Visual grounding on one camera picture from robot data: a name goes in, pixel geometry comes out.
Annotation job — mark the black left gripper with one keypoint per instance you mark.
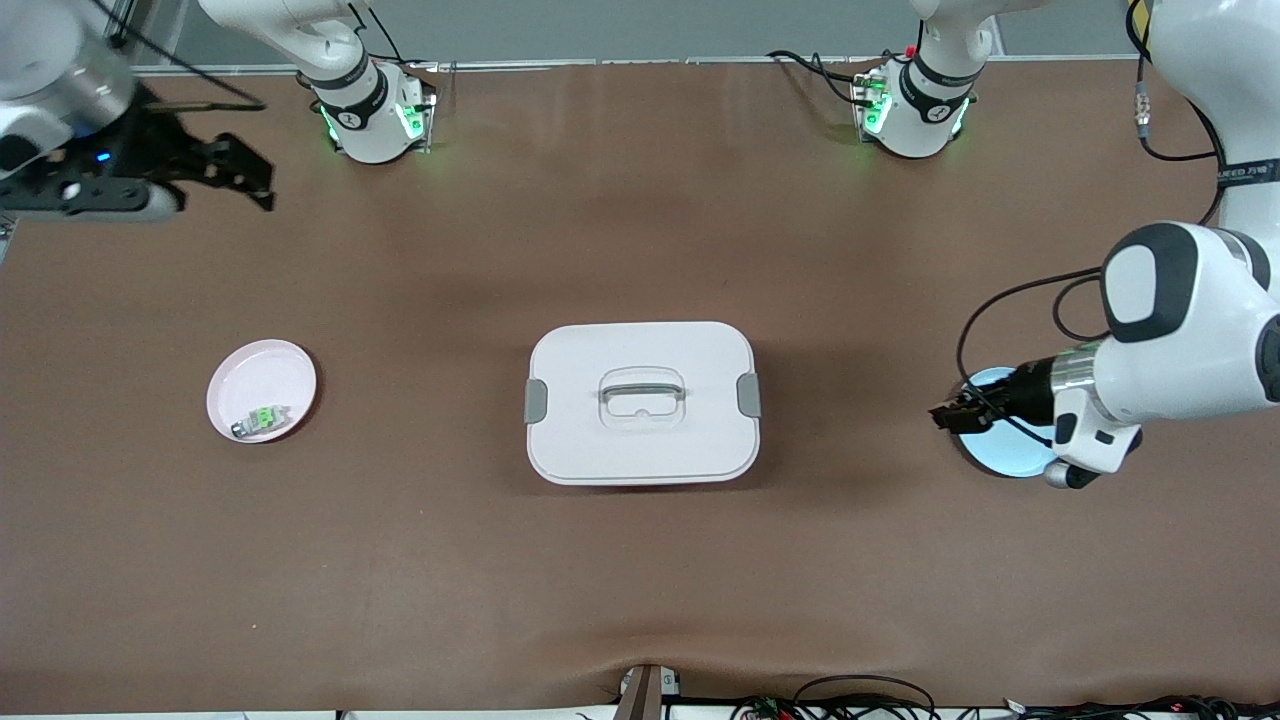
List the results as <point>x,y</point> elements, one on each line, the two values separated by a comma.
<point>1022,393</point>

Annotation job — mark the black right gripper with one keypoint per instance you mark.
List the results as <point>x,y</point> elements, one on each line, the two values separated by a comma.
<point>152,150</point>

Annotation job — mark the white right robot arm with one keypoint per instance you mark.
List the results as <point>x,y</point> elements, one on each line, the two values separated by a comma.
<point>365,120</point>

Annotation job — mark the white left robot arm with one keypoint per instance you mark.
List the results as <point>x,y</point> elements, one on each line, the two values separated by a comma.
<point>1190,350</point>

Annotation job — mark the light blue round plate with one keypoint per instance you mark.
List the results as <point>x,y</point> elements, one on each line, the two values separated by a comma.
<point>1010,455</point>

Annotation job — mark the pink round plate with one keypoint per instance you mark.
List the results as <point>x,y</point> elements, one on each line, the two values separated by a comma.
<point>255,380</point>

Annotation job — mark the white lidded storage box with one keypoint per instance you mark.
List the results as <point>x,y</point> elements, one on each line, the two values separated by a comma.
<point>640,450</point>

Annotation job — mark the brown table mat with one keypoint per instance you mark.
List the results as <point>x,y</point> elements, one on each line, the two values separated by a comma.
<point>640,580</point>

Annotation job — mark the green and grey switch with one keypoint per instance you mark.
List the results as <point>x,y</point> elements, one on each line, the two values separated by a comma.
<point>262,420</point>

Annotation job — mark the aluminium table edge rail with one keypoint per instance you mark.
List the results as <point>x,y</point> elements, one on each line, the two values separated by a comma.
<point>650,63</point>

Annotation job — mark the metal bracket with post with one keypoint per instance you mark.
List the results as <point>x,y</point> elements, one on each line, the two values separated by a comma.
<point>645,695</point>

